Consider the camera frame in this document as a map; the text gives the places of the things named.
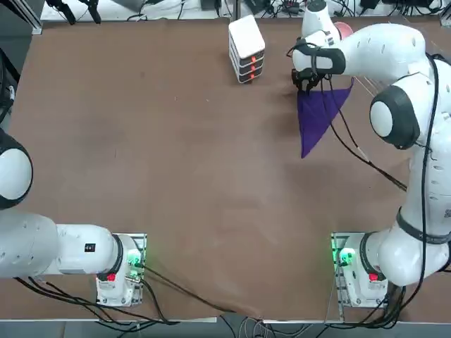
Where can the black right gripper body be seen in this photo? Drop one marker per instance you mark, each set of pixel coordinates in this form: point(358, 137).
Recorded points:
point(303, 75)

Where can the pink bowl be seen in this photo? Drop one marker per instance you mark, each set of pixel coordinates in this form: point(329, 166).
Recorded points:
point(343, 30)

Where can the aluminium frame post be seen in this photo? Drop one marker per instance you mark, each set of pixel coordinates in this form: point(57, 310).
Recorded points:
point(235, 7)

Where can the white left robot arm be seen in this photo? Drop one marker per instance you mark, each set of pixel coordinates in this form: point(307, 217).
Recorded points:
point(70, 250)

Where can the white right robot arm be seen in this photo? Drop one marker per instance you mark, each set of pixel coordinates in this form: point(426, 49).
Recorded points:
point(387, 45)

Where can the purple cloth towel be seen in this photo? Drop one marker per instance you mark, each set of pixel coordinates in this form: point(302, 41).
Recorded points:
point(313, 116)

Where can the white mini drawer cabinet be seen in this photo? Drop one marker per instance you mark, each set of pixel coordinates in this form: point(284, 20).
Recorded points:
point(246, 35)

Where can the black stand leg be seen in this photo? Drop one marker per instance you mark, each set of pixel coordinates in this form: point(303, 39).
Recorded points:
point(92, 10)
point(65, 10)

